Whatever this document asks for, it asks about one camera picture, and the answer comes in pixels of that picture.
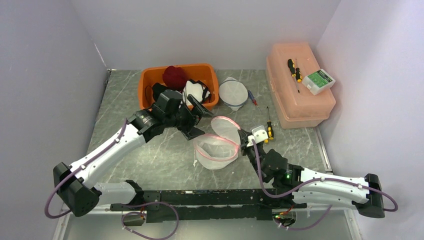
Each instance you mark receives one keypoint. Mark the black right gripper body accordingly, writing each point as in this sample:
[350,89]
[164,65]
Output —
[249,151]

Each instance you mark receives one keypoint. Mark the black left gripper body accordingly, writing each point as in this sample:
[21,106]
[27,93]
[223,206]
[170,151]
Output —
[184,117]

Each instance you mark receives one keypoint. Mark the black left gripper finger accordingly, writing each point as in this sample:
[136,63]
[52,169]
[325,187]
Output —
[198,109]
[190,132]

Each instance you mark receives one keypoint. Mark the black white bra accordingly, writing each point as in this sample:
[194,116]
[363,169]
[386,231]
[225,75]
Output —
[198,90]

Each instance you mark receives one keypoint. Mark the white mesh pink-zip laundry bag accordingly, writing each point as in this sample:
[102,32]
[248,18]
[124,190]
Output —
[214,151]

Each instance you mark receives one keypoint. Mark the red bra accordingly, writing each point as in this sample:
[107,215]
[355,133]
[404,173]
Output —
[175,78]

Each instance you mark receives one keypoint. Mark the white mesh blue-zip laundry bag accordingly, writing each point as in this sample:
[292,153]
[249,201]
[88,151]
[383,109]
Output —
[233,93]

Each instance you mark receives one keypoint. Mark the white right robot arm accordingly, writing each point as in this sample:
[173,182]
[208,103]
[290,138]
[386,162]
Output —
[297,185]

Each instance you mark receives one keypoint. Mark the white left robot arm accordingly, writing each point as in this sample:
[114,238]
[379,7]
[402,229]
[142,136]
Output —
[78,184]

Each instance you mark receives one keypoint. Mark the black yellow screwdriver on table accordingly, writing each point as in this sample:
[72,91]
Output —
[270,130]

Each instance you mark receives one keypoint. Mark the orange plastic tub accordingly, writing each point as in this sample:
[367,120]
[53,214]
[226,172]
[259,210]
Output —
[203,72]

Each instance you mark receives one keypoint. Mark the blue red screwdriver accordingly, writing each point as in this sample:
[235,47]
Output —
[252,98]

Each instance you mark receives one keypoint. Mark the translucent pink storage box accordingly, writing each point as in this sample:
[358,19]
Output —
[295,105]

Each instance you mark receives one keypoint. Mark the thin black yellow screwdriver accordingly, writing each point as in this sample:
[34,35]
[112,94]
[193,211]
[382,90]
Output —
[298,75]

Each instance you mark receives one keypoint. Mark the large black yellow screwdriver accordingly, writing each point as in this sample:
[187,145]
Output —
[291,66]

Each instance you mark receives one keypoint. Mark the white green small box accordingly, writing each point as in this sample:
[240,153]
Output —
[318,81]

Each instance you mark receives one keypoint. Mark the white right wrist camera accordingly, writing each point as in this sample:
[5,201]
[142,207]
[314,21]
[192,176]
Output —
[258,134]

